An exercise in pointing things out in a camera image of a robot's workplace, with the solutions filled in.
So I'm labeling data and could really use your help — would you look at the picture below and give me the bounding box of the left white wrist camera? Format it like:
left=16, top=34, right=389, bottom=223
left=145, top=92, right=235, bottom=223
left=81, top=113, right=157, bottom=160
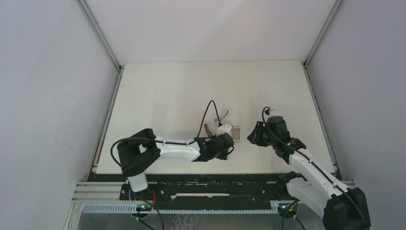
left=216, top=124, right=233, bottom=136

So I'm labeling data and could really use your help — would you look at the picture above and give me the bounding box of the right black camera cable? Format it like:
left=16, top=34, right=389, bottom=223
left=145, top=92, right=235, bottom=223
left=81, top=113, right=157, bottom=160
left=261, top=106, right=371, bottom=230

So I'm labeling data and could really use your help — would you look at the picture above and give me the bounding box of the left black camera cable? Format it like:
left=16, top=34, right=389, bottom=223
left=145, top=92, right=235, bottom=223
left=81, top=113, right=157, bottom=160
left=110, top=100, right=236, bottom=169

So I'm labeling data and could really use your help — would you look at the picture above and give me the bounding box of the black camera cable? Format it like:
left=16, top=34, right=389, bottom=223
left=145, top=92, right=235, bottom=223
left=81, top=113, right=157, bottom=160
left=110, top=100, right=236, bottom=169
left=261, top=106, right=371, bottom=230

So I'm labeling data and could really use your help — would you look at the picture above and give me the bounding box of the cardboard staple box tray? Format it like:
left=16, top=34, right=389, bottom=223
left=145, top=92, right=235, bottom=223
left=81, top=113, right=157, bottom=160
left=230, top=126, right=240, bottom=142

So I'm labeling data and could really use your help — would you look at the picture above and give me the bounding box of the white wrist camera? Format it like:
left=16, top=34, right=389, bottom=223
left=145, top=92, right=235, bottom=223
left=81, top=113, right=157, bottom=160
left=265, top=109, right=279, bottom=117
left=216, top=124, right=233, bottom=136

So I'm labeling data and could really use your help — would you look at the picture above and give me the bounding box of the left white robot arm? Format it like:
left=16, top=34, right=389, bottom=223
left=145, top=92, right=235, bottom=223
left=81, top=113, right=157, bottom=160
left=110, top=128, right=234, bottom=200

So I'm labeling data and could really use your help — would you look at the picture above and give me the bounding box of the white slotted cable duct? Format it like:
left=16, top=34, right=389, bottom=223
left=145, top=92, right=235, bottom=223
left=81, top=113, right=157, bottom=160
left=82, top=203, right=279, bottom=214

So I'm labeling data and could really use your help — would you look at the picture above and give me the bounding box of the pink white stapler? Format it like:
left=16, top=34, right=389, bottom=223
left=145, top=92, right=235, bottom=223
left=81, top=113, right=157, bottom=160
left=203, top=123, right=213, bottom=137

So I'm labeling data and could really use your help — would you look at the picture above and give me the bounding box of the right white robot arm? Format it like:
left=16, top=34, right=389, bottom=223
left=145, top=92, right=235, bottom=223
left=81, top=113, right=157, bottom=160
left=247, top=115, right=372, bottom=230

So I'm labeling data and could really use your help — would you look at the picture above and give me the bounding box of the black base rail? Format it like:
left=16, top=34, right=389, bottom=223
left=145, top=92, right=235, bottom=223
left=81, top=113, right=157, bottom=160
left=87, top=173, right=295, bottom=210

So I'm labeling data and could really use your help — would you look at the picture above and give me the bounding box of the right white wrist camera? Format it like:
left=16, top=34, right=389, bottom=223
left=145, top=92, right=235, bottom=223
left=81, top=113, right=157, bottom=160
left=265, top=109, right=279, bottom=117

